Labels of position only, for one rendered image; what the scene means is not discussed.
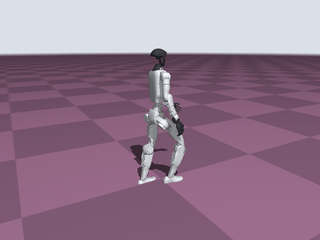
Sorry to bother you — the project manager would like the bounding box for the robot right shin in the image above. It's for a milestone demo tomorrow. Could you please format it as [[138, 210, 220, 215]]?
[[168, 145, 186, 179]]

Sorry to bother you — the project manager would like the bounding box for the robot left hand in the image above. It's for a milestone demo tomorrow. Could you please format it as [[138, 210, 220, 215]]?
[[165, 102, 181, 114]]

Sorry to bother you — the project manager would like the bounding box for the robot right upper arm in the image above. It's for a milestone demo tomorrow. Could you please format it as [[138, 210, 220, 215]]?
[[160, 71, 171, 103]]

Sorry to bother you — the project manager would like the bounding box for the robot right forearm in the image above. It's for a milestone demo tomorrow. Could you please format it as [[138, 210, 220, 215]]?
[[166, 94, 179, 121]]

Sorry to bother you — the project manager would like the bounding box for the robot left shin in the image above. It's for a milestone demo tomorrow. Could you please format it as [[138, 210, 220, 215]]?
[[141, 146, 154, 181]]

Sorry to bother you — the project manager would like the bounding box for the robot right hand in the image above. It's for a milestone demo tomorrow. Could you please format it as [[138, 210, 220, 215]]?
[[172, 117, 184, 136]]

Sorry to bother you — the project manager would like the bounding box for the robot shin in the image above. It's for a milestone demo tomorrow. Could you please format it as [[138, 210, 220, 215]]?
[[141, 146, 154, 181], [168, 145, 186, 179]]

